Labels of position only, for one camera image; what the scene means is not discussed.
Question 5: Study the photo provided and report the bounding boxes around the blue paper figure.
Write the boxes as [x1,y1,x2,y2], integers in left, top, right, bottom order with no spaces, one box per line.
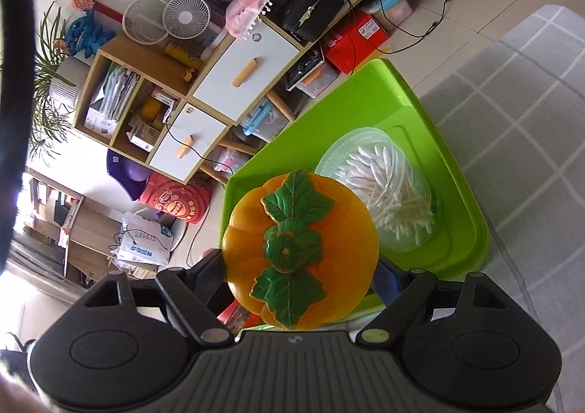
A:
[64,0,117,58]

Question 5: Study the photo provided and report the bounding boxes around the yellow can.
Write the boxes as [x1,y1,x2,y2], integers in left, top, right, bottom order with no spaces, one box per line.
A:
[163,42,203,67]

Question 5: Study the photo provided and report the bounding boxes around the clear cotton swab jar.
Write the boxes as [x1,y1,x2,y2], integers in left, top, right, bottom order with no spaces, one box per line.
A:
[314,127,442,253]

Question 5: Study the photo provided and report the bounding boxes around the green plastic box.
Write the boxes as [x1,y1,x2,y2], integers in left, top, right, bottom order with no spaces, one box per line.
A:
[218,58,492,331]

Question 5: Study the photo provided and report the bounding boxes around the black carry case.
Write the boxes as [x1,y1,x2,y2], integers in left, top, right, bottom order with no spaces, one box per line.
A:
[280,0,346,43]

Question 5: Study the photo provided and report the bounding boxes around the clear box pale lid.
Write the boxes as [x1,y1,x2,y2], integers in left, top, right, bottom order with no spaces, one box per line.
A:
[366,0,413,26]

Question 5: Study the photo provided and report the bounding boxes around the black flat device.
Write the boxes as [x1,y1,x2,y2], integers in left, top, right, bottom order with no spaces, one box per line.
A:
[286,50,326,91]

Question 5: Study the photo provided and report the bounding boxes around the wooden bookshelf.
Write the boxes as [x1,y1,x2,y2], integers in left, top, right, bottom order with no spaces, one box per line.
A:
[20,168,115,288]

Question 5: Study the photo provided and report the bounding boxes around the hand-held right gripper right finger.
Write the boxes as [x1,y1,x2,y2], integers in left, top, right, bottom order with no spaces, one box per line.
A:
[355,258,510,346]

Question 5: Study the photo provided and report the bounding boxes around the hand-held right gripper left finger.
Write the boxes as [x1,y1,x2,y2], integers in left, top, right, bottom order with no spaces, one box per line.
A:
[80,249,235,346]

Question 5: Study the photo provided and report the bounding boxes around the white desk fan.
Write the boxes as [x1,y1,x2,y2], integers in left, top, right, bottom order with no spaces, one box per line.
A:
[163,0,212,38]
[122,0,171,46]

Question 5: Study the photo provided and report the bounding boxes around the red cardboard box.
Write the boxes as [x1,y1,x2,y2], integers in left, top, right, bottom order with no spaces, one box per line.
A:
[321,12,392,76]

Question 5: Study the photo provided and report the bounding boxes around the wooden TV cabinet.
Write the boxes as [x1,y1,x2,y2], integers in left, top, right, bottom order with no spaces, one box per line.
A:
[73,0,439,187]

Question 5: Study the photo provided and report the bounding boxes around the stack of papers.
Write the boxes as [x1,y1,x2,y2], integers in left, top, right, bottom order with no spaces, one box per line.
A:
[89,63,140,137]

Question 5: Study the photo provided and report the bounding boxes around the small white box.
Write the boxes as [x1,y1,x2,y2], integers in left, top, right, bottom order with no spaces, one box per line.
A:
[151,88,179,112]

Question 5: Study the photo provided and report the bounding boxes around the white cabinet drawer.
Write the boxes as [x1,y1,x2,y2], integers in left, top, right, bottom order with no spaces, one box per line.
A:
[192,31,298,124]
[150,102,228,183]

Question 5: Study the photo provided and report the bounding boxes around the clear box orange latch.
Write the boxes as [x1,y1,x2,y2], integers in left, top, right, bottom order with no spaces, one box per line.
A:
[297,62,340,98]

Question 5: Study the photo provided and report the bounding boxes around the red printed barrel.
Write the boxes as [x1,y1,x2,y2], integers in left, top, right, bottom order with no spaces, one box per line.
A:
[139,173,212,225]

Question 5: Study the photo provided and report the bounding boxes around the orange toy pumpkin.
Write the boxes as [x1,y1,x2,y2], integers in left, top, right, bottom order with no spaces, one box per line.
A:
[222,168,380,331]

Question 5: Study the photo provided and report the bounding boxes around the white shopping bag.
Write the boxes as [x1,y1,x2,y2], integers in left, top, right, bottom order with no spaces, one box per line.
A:
[110,211,174,268]

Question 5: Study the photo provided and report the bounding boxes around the white cardboard box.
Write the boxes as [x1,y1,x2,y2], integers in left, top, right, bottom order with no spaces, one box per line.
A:
[127,122,162,152]

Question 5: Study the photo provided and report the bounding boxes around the yellow round toy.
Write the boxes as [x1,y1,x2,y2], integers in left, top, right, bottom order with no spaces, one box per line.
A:
[141,99,164,124]

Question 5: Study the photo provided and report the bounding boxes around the clear box blue lid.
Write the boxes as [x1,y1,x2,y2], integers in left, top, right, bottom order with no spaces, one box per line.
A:
[241,100,275,136]

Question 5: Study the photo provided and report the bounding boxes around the green potted plant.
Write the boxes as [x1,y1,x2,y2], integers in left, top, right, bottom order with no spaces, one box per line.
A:
[27,0,92,167]

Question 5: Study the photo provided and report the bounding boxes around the black power cable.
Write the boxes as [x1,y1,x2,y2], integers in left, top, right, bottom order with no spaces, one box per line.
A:
[375,0,453,55]

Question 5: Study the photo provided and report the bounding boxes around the clear box white lid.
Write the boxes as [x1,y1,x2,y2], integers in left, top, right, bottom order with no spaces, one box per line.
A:
[217,145,250,174]

